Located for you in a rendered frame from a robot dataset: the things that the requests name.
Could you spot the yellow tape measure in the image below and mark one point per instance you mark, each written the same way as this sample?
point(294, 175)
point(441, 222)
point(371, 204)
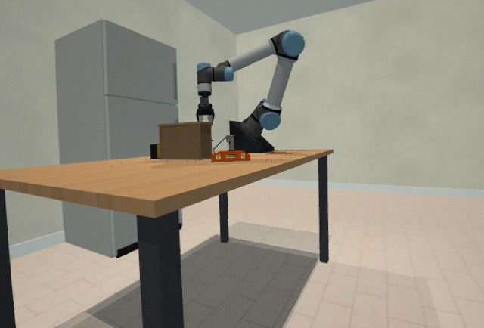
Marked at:
point(154, 151)

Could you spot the orange spirit level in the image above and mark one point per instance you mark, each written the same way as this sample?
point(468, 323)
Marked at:
point(224, 154)

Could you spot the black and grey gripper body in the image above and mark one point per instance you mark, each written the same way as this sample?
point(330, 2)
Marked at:
point(205, 94)

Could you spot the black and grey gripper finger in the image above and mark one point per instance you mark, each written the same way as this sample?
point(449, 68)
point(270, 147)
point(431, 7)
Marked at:
point(199, 117)
point(211, 116)

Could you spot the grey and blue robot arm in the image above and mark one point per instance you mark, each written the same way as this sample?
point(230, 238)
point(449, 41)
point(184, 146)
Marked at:
point(287, 45)

